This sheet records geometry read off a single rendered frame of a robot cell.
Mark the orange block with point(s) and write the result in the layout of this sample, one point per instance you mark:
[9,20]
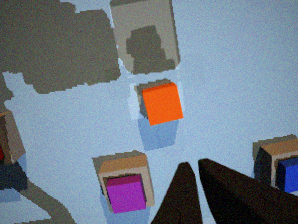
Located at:
[162,103]

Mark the magenta button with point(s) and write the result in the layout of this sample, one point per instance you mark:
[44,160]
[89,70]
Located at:
[126,184]

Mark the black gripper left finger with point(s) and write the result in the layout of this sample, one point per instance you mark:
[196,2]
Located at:
[180,204]

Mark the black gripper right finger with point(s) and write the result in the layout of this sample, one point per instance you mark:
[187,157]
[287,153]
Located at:
[235,198]

